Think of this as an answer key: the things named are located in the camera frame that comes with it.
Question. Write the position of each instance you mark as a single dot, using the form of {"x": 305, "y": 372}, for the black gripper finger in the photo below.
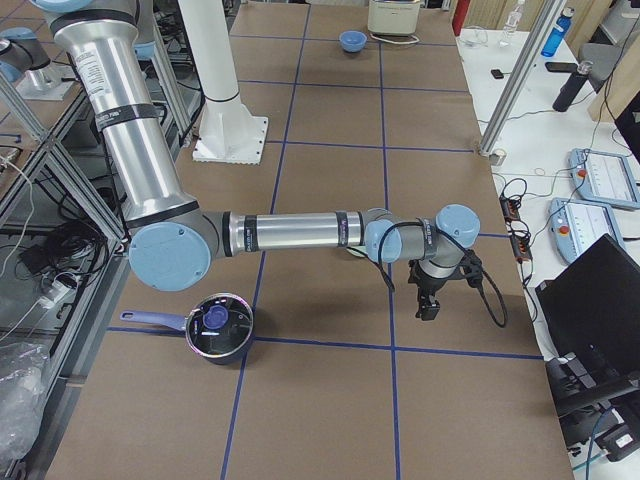
{"x": 432, "y": 309}
{"x": 423, "y": 310}

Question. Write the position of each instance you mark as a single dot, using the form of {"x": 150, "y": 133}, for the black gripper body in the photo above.
{"x": 429, "y": 286}

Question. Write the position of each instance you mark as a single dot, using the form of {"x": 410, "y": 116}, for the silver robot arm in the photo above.
{"x": 25, "y": 63}
{"x": 173, "y": 241}

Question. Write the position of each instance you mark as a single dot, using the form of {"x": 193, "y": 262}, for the blue bowl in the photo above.
{"x": 352, "y": 41}

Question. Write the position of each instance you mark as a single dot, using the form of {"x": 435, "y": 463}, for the orange black power strip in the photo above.
{"x": 518, "y": 231}

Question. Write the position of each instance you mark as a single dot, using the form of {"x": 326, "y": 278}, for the lower teach pendant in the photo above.
{"x": 577, "y": 224}

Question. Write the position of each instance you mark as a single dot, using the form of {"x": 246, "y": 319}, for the teach pendant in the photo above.
{"x": 577, "y": 224}
{"x": 604, "y": 177}

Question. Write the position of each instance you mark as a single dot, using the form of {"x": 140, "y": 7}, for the black laptop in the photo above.
{"x": 593, "y": 305}

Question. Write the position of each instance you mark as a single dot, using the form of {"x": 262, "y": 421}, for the upper teach pendant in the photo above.
{"x": 604, "y": 177}

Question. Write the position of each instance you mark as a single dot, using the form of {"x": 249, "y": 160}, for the dark pot with glass lid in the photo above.
{"x": 220, "y": 328}

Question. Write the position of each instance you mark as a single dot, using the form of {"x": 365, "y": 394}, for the black water bottle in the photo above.
{"x": 572, "y": 86}

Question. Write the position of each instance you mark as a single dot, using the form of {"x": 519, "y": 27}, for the white toaster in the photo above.
{"x": 395, "y": 18}

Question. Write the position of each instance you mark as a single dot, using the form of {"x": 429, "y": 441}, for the clear plastic bottle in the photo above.
{"x": 513, "y": 19}

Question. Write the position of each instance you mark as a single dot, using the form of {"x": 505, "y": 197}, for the blue water bottle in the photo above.
{"x": 558, "y": 32}

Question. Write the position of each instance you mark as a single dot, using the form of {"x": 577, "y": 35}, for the crumpled clear plastic bag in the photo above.
{"x": 25, "y": 370}

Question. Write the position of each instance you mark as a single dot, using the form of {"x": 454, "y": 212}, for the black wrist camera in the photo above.
{"x": 472, "y": 269}

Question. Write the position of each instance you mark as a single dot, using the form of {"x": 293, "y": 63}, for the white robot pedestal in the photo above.
{"x": 228, "y": 132}

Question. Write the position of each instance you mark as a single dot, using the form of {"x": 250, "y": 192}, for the aluminium frame post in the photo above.
{"x": 542, "y": 26}

